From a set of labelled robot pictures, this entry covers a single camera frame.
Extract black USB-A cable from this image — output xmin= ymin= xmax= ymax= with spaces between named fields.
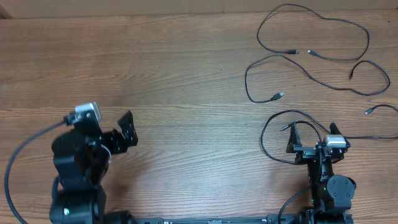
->
xmin=244 ymin=54 xmax=392 ymax=104

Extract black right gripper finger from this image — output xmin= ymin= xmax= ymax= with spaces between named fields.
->
xmin=286 ymin=123 xmax=302 ymax=153
xmin=330 ymin=122 xmax=341 ymax=135

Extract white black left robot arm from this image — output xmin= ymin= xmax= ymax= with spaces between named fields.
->
xmin=49 ymin=110 xmax=138 ymax=223

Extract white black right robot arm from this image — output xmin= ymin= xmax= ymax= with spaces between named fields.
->
xmin=277 ymin=122 xmax=356 ymax=224

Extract black thin cable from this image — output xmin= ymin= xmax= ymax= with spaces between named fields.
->
xmin=260 ymin=104 xmax=398 ymax=165

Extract black USB cable pulled apart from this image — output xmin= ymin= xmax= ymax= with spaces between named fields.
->
xmin=256 ymin=3 xmax=371 ymax=62

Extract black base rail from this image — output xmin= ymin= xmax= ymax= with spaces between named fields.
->
xmin=133 ymin=213 xmax=354 ymax=224

